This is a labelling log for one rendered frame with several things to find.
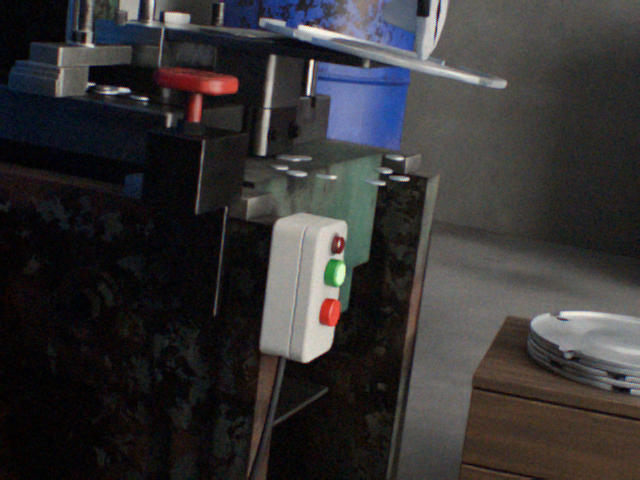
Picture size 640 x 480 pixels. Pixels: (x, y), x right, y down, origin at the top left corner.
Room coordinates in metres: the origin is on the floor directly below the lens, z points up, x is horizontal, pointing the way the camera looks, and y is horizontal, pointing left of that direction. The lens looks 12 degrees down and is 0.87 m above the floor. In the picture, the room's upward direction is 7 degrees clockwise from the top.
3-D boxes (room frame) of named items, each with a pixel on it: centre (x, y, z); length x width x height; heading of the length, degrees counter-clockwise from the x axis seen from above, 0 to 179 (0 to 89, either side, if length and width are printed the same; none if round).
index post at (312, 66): (1.73, 0.05, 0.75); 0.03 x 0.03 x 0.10; 69
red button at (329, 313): (1.26, -0.02, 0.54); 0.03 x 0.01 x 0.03; 159
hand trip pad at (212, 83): (1.23, 0.13, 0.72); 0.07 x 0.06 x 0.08; 69
